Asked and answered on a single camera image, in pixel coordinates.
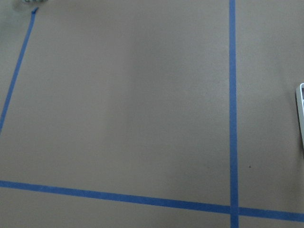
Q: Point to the white wire cup rack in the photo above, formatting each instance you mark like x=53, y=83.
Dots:
x=299, y=93

